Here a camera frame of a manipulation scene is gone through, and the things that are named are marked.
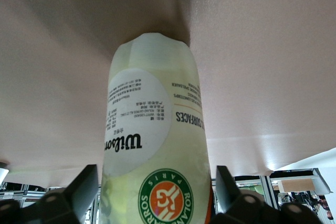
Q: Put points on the aluminium frame rail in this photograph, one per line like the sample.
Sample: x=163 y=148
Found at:
x=321 y=182

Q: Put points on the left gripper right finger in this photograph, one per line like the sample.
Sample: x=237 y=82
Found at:
x=249 y=211

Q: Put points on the brown table cover sheet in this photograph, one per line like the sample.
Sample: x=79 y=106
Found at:
x=262 y=77

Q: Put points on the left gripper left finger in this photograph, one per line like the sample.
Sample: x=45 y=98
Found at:
x=52 y=208

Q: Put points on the clear tennis ball can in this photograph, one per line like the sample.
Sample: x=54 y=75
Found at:
x=157 y=119

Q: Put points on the wooden board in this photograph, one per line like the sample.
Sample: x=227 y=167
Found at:
x=296 y=185

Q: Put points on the metal shelving rack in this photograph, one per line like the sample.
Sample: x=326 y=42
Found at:
x=15 y=193

